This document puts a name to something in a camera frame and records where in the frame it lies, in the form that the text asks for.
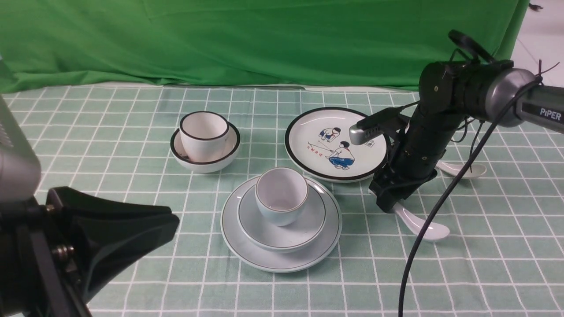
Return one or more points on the illustrated plate black rim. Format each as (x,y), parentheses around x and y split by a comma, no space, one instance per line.
(318,142)

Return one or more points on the light blue cup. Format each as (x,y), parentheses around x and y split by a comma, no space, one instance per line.
(281,195)

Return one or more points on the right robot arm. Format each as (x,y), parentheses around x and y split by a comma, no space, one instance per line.
(481,87)

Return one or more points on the green backdrop cloth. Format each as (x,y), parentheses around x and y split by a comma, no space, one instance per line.
(383,43)

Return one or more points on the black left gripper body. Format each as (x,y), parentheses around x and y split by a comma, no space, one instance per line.
(84,242)

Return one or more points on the white spoon with print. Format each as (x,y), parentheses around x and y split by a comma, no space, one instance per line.
(474,172)

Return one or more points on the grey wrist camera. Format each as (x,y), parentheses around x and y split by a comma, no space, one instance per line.
(385,122)

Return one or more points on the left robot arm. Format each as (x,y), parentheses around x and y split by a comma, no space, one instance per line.
(20,178)

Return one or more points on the light blue plate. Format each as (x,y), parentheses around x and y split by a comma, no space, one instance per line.
(271,261)

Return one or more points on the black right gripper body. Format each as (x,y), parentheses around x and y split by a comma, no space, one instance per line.
(389,187)

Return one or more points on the white bowl black rim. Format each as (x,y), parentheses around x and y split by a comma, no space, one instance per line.
(231,148)

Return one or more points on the white cup black rim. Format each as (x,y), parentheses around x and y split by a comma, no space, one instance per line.
(204,135)

